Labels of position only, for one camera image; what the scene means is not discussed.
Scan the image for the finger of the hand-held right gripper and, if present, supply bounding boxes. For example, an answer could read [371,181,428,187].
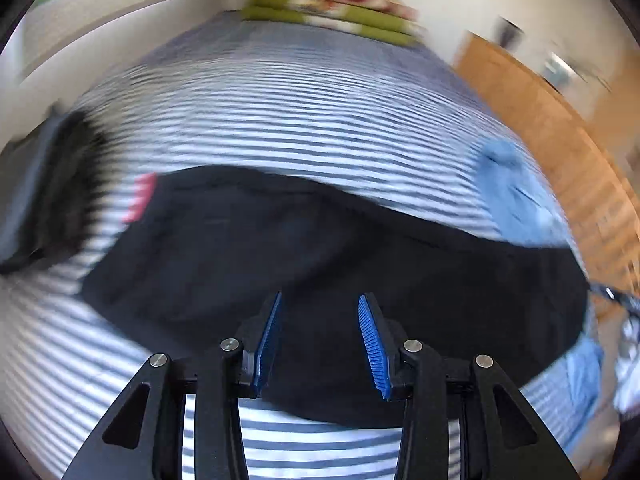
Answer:
[589,282,640,318]

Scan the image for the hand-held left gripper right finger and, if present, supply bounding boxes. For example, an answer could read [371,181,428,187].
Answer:
[357,294,581,480]

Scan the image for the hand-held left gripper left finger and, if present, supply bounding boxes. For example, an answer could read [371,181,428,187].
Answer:
[62,291,283,480]

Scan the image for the black pants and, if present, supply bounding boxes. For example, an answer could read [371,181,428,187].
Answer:
[80,165,593,431]

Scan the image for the light blue denim jeans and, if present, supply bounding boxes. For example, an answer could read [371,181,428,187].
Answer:
[472,139,608,436]

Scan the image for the white potted plant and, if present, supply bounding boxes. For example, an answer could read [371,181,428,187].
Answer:
[542,50,616,93]

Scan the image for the striped bed quilt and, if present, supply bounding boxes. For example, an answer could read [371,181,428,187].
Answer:
[0,10,621,480]

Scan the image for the dark mesh folded garment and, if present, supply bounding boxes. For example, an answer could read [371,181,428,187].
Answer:
[40,110,111,261]

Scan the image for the black folded garment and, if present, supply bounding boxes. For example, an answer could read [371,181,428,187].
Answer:
[0,112,71,273]

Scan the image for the green folded quilt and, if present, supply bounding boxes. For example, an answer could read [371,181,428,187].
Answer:
[241,0,426,48]

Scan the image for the wooden slatted bed rail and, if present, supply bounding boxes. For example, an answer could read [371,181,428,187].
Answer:
[452,30,640,321]

